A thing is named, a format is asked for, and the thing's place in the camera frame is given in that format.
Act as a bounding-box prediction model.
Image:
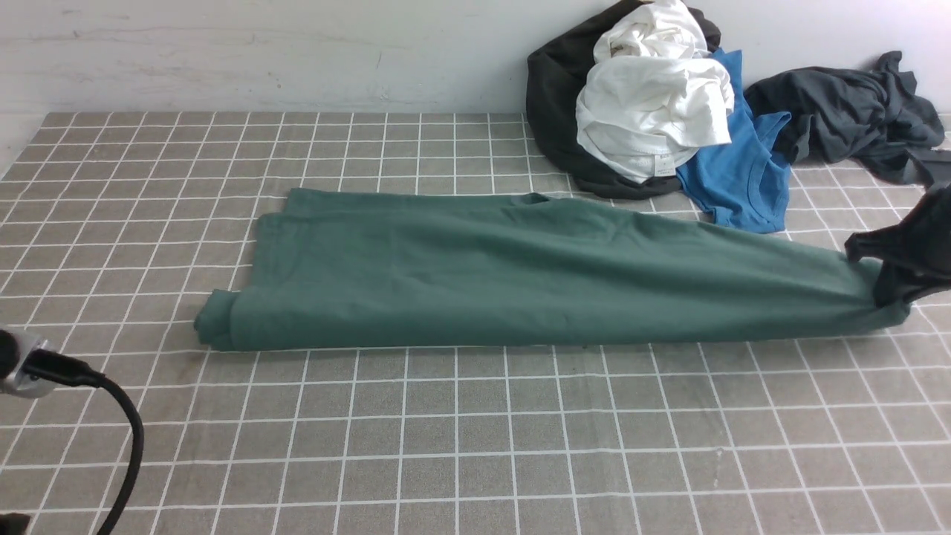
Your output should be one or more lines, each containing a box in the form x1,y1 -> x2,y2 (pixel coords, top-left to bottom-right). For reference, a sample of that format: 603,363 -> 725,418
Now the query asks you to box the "white shirt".
575,1 -> 735,183

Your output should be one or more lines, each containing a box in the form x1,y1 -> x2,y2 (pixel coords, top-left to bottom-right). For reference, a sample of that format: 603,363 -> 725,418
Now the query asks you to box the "dark grey shirt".
744,51 -> 945,185

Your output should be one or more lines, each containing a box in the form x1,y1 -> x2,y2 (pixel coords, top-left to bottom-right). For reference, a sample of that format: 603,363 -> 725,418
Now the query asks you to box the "blue shirt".
677,50 -> 791,234

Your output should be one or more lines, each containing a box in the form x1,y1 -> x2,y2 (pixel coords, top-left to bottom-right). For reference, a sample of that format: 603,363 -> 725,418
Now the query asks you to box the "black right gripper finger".
845,223 -> 921,267
874,263 -> 950,308

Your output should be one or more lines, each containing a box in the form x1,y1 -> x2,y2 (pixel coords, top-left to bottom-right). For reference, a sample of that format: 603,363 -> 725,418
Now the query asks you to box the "green long sleeve shirt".
194,187 -> 911,351

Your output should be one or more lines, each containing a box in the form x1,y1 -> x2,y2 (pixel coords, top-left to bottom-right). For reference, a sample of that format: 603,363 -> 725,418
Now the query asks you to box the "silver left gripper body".
1,328 -> 50,399

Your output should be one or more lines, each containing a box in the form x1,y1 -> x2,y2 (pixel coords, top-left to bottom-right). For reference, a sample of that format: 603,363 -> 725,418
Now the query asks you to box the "black cable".
22,349 -> 145,535

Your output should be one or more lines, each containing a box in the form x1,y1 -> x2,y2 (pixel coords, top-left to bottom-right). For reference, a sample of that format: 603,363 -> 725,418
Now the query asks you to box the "grey checkered tablecloth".
1,112 -> 950,534

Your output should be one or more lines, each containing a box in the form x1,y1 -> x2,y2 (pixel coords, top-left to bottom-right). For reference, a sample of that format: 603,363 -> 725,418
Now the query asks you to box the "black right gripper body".
903,185 -> 950,285

